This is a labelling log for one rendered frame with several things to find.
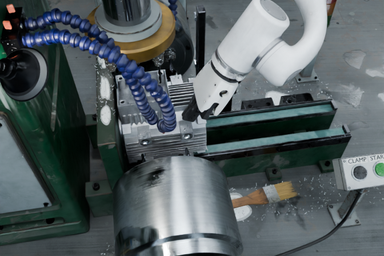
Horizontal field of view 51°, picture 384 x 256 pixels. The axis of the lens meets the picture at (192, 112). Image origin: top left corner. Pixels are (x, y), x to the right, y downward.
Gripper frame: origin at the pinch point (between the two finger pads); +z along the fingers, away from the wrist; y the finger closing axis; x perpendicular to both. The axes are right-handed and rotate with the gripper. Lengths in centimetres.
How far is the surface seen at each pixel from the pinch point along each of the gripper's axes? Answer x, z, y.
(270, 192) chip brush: -32.7, 14.8, -8.4
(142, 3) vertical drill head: 22.0, -21.6, 2.6
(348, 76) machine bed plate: -69, -5, 33
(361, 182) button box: -31.9, -13.0, -21.6
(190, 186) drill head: 6.2, -3.4, -22.5
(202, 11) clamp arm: 2.6, -15.9, 18.3
